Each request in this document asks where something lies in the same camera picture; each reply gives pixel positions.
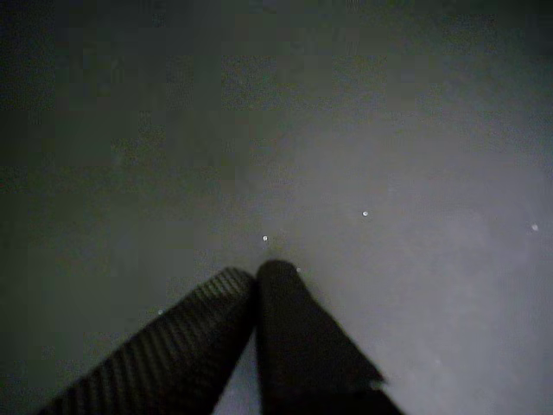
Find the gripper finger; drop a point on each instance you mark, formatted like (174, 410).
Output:
(173, 346)
(302, 346)

